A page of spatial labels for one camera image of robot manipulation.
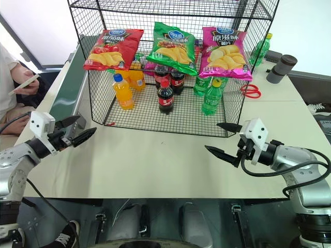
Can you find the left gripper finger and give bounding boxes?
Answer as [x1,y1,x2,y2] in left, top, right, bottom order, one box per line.
[55,115,81,130]
[71,127,97,148]

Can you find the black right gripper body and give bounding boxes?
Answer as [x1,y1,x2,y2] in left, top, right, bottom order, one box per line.
[235,135,256,166]

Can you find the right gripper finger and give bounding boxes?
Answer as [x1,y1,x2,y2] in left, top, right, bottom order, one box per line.
[204,145,239,168]
[216,122,244,134]

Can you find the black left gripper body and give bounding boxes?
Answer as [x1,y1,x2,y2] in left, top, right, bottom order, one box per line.
[48,129,74,152]

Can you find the white smartphone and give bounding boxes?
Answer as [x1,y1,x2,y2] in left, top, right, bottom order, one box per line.
[8,74,41,96]

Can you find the green conveyor belt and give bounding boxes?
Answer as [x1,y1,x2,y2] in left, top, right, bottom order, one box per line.
[48,33,90,142]

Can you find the person's hand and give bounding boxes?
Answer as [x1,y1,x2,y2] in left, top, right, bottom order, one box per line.
[14,69,40,96]

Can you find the green soda bottle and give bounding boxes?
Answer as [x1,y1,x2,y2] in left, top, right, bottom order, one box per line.
[201,77,224,117]
[193,74,213,98]
[248,33,274,67]

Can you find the red scissors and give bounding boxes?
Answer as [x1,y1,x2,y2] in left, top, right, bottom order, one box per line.
[240,84,262,99]

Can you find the orange soda bottle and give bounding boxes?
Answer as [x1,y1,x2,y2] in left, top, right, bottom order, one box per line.
[112,73,134,111]
[128,58,146,92]

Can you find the cola bottle red cap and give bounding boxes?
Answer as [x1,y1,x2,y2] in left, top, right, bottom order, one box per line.
[170,69,186,96]
[157,79,175,115]
[154,64,170,90]

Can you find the magenta potato chips bag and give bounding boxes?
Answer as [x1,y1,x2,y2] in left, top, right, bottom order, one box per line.
[198,26,253,82]
[143,61,156,76]

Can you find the grey rounded shape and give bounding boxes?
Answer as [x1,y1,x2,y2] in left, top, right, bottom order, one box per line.
[178,203,214,248]
[106,203,151,242]

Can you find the person in white shirt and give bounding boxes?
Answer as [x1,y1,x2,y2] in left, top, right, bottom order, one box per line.
[0,42,42,136]

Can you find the black and white sneaker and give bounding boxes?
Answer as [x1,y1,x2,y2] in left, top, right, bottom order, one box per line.
[50,220,81,248]
[307,102,331,116]

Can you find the red potato chips bag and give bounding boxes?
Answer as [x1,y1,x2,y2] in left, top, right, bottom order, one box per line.
[83,28,145,71]

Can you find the dark grey cylinder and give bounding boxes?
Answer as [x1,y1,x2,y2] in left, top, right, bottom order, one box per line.
[277,54,298,76]

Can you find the green potato chips bag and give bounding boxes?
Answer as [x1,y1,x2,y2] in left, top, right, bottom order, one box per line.
[145,21,197,76]

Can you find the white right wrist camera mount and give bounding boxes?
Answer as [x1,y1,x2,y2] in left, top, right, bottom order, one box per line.
[238,118,270,166]

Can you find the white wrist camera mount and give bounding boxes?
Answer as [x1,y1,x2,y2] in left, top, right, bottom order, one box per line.
[238,118,270,166]
[29,111,58,156]

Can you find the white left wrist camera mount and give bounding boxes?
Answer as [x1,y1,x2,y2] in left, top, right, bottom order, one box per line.
[29,111,58,156]

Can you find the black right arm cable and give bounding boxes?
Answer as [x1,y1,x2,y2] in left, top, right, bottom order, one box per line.
[241,148,329,198]

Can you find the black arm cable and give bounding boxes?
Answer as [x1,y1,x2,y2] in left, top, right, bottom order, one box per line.
[241,148,329,198]
[0,111,80,248]

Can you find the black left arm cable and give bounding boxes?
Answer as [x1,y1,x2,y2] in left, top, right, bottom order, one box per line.
[0,111,80,248]

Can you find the black wire rack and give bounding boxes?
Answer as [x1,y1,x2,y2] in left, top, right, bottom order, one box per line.
[66,0,281,138]

